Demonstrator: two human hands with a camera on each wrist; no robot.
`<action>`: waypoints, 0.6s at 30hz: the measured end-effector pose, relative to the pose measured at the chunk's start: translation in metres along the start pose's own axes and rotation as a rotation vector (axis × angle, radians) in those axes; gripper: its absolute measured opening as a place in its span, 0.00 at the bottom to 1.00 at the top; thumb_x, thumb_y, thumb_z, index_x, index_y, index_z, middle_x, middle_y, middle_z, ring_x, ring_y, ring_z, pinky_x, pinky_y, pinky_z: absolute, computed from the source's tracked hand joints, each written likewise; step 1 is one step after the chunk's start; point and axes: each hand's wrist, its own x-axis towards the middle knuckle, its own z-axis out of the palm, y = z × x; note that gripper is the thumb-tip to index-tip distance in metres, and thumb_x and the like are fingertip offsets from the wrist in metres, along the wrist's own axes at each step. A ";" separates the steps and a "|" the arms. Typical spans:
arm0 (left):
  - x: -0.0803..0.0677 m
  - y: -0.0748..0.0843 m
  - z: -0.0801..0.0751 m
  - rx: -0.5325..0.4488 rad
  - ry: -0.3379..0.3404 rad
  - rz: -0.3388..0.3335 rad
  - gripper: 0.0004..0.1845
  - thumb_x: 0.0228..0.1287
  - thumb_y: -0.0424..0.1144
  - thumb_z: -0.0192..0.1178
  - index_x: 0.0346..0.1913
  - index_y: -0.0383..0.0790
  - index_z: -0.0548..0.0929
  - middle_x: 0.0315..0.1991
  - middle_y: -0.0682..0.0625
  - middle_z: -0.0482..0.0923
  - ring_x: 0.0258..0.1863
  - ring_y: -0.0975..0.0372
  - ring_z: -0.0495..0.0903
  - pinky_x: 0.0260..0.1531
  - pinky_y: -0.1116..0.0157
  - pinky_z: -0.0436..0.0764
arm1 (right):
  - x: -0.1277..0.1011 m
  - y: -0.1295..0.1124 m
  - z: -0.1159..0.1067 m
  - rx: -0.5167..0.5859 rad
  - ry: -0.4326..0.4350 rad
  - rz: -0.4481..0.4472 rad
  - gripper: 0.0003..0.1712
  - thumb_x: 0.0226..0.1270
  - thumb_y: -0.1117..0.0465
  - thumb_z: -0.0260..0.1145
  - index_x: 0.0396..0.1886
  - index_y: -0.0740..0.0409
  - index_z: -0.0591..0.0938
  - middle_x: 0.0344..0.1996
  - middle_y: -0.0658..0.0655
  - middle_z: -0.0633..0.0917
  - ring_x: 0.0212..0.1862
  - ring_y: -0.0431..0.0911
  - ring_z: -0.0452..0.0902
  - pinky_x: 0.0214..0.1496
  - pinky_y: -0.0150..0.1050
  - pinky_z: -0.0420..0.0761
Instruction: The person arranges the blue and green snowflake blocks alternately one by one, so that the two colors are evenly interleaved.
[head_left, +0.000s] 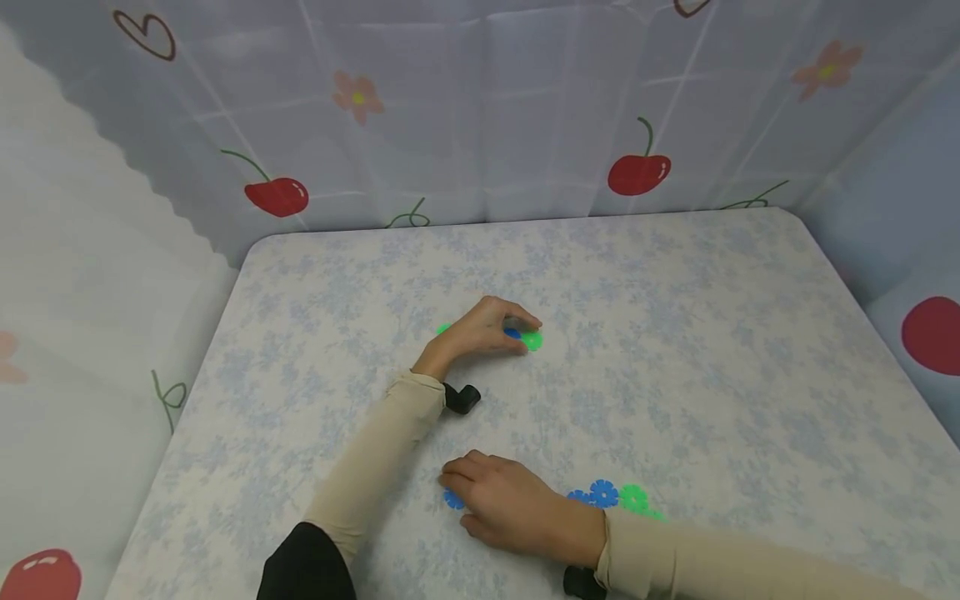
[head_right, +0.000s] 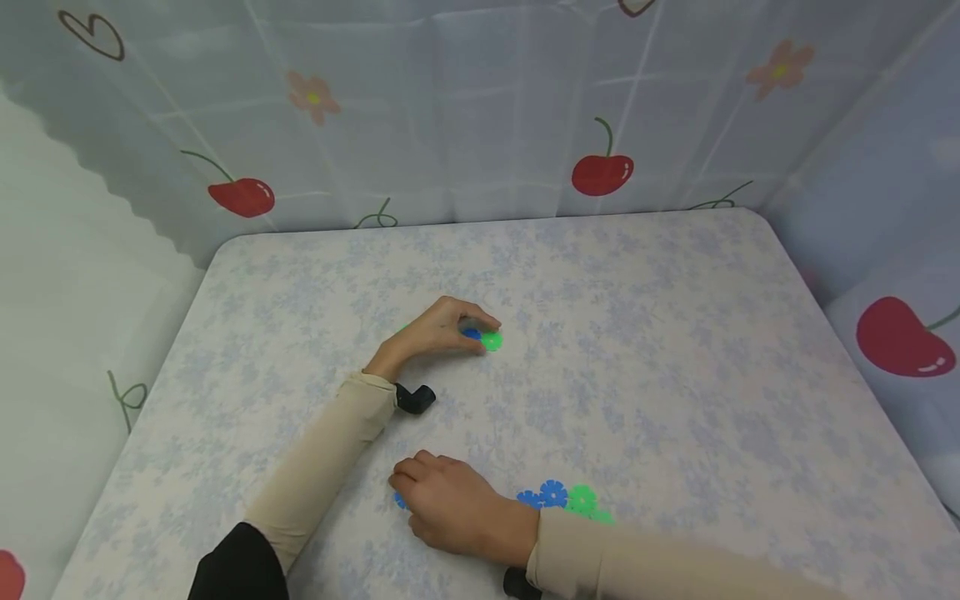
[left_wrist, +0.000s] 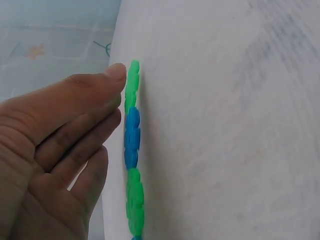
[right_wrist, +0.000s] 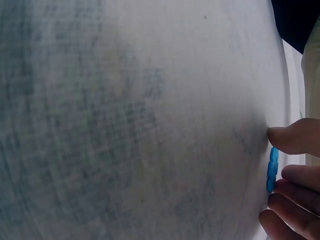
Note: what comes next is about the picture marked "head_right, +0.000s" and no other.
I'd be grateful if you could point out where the person's right hand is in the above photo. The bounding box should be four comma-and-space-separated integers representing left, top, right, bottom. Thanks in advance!
387, 450, 542, 569

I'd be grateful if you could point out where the person's left hand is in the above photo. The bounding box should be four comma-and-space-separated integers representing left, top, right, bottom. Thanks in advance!
362, 296, 503, 384

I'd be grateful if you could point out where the person's left forearm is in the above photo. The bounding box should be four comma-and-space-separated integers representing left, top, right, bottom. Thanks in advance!
187, 372, 398, 600

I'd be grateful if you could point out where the person's right forearm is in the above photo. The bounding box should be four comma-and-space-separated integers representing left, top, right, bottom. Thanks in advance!
525, 506, 856, 600

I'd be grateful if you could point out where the black wrist band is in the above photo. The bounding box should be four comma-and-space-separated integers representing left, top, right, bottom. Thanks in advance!
394, 382, 438, 417
502, 567, 543, 600

